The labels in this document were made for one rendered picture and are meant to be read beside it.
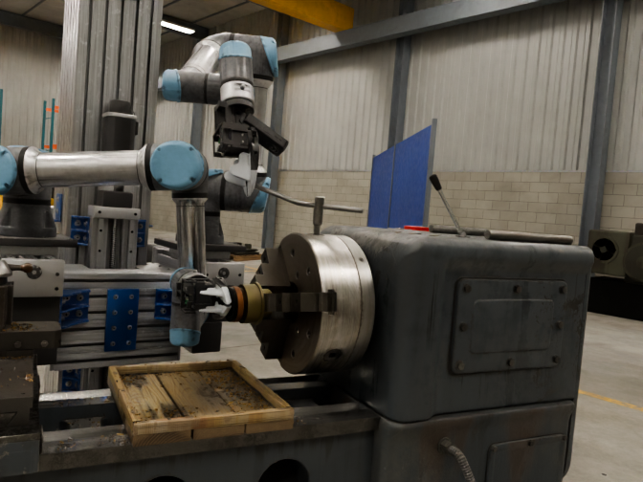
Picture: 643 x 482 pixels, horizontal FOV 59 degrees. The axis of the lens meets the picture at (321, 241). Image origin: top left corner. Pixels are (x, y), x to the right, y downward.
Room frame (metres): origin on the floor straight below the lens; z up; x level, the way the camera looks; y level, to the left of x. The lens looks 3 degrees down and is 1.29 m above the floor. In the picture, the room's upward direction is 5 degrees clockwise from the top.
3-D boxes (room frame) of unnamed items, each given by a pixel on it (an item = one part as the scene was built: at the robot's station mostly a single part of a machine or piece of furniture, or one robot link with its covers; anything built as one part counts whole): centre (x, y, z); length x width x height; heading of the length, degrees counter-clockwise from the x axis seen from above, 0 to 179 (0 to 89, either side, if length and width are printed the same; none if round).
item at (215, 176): (1.80, 0.38, 1.33); 0.13 x 0.12 x 0.14; 93
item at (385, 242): (1.49, -0.34, 1.06); 0.59 x 0.48 x 0.39; 117
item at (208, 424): (1.17, 0.24, 0.89); 0.36 x 0.30 x 0.04; 27
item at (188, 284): (1.28, 0.26, 1.08); 0.12 x 0.09 x 0.08; 26
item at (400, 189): (8.07, -0.94, 1.18); 4.12 x 0.80 x 2.35; 4
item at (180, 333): (1.44, 0.33, 0.98); 0.11 x 0.08 x 0.11; 4
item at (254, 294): (1.22, 0.15, 1.08); 0.09 x 0.09 x 0.09; 29
